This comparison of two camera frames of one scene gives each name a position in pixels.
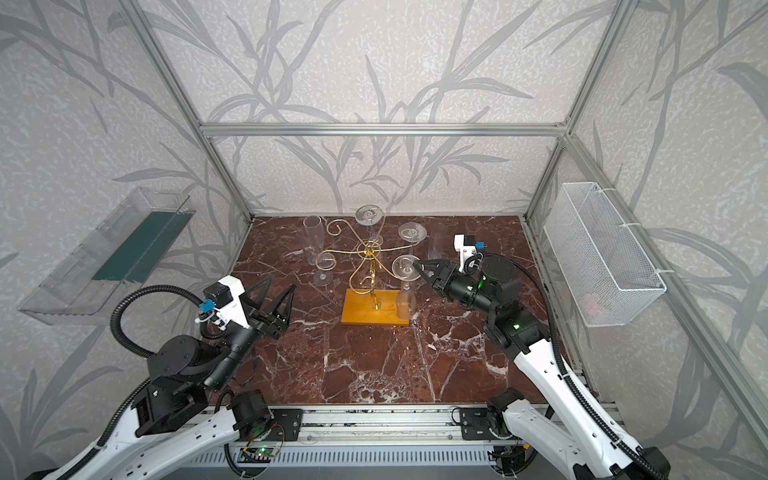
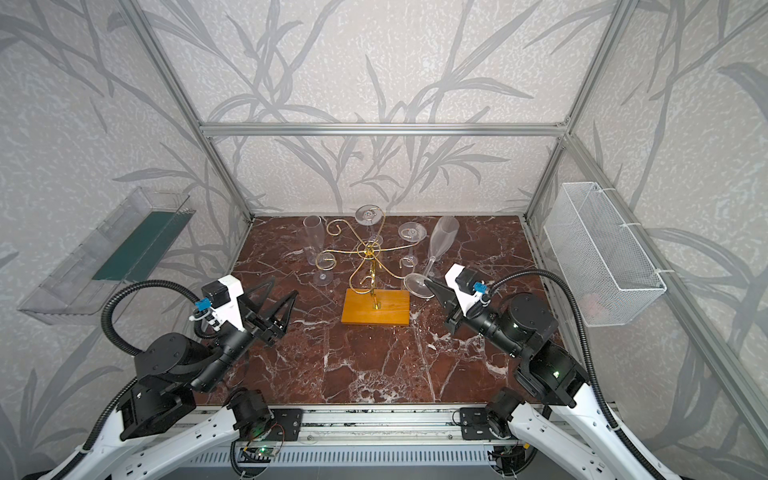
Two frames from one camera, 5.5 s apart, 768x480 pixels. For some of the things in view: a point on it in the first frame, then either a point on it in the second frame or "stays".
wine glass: (404, 270) to (443, 234)
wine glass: (324, 262) stays
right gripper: (444, 279) to (454, 309)
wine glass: (412, 232) stays
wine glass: (314, 232) stays
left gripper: (261, 321) stays
